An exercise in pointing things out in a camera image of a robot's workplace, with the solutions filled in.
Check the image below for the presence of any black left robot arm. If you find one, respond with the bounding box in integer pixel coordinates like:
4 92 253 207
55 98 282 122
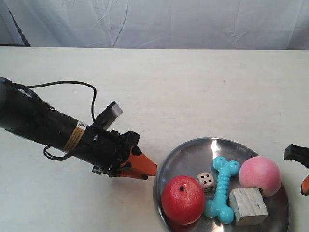
0 78 157 180

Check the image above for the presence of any white die with black dots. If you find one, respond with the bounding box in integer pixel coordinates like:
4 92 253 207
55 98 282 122
196 172 216 193

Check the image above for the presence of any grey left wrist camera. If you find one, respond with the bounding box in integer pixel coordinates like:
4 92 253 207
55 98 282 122
94 101 123 130

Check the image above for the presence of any turquoise rubber bone toy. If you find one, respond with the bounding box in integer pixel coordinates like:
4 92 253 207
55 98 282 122
203 156 240 224

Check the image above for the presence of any white wrinkled backdrop cloth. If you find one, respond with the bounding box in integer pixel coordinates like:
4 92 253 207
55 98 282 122
0 0 309 50

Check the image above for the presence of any pink toy peach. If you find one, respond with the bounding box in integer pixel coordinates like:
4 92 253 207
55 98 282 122
239 156 282 197

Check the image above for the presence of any round stainless steel plate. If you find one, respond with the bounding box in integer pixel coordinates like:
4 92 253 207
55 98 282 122
154 138 290 232

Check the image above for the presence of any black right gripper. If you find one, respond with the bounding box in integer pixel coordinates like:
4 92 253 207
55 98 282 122
284 144 309 194

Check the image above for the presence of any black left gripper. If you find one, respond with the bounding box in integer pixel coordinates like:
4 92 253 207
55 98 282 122
72 126 157 180

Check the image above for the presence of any red toy apple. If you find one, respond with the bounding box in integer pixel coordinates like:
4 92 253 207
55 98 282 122
161 175 206 225

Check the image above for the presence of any pale wooden cube block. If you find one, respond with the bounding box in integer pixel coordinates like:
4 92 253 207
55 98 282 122
229 188 268 226

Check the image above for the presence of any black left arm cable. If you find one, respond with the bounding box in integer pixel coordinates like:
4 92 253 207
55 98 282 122
26 81 97 121

